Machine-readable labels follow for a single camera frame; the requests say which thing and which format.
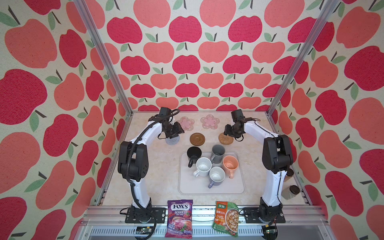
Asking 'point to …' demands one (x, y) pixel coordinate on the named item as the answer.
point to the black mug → (193, 153)
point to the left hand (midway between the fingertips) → (184, 132)
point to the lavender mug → (217, 175)
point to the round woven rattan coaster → (225, 139)
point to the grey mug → (217, 153)
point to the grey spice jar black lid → (289, 192)
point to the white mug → (203, 165)
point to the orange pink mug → (230, 165)
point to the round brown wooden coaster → (197, 139)
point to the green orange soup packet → (226, 218)
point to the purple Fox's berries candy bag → (179, 219)
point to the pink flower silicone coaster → (209, 121)
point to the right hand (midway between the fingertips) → (230, 132)
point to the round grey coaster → (172, 141)
